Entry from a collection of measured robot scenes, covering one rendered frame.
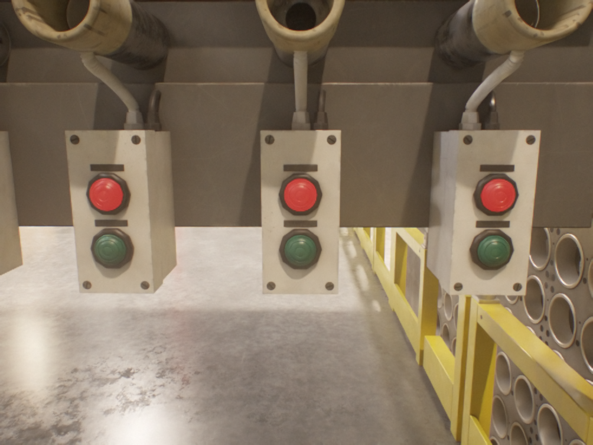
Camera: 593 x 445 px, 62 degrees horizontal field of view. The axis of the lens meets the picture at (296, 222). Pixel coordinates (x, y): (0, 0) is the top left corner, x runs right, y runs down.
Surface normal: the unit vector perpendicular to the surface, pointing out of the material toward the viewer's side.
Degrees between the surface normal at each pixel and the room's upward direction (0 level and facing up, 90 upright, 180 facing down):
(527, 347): 0
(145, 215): 90
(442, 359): 0
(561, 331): 38
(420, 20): 90
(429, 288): 90
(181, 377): 0
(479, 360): 90
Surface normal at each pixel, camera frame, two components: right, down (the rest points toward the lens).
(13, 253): 1.00, 0.00
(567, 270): -0.01, -0.44
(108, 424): 0.00, -0.98
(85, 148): -0.01, 0.19
